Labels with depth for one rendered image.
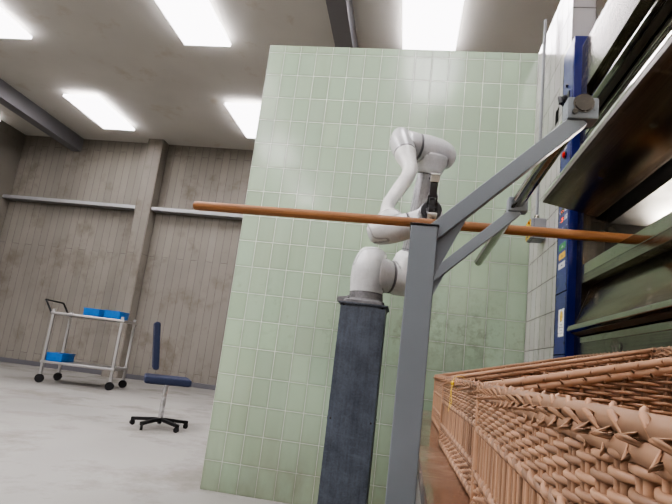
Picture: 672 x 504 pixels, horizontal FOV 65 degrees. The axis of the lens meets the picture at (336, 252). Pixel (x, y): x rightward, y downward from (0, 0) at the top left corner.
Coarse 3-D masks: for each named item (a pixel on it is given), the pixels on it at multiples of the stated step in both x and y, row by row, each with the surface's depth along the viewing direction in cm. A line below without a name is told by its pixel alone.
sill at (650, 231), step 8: (664, 216) 130; (656, 224) 134; (664, 224) 129; (640, 232) 143; (648, 232) 138; (656, 232) 133; (624, 240) 154; (632, 240) 148; (640, 240) 143; (616, 248) 159; (624, 248) 153; (632, 248) 148; (600, 256) 173; (608, 256) 165; (616, 256) 159; (584, 264) 188; (592, 264) 180; (600, 264) 172; (584, 272) 187
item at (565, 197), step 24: (648, 72) 111; (624, 96) 124; (648, 96) 118; (624, 120) 130; (648, 120) 127; (600, 144) 144; (624, 144) 140; (648, 144) 136; (576, 168) 162; (600, 168) 157; (624, 168) 152; (648, 168) 148; (552, 192) 185; (576, 192) 179; (600, 192) 173; (624, 192) 167
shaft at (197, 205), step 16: (208, 208) 175; (224, 208) 174; (240, 208) 173; (256, 208) 173; (272, 208) 172; (288, 208) 172; (384, 224) 168; (400, 224) 167; (464, 224) 163; (480, 224) 163; (592, 240) 159; (608, 240) 158
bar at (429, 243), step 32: (576, 128) 80; (544, 160) 99; (480, 192) 80; (416, 224) 79; (448, 224) 79; (416, 256) 78; (480, 256) 184; (416, 288) 77; (416, 320) 76; (416, 352) 75; (416, 384) 74; (416, 416) 73; (416, 448) 72; (416, 480) 71
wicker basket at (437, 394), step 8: (608, 352) 152; (616, 352) 146; (544, 360) 181; (552, 360) 181; (560, 360) 181; (488, 368) 183; (496, 368) 183; (440, 376) 154; (440, 384) 156; (440, 392) 154; (440, 400) 153; (432, 408) 183; (440, 408) 150; (432, 416) 181
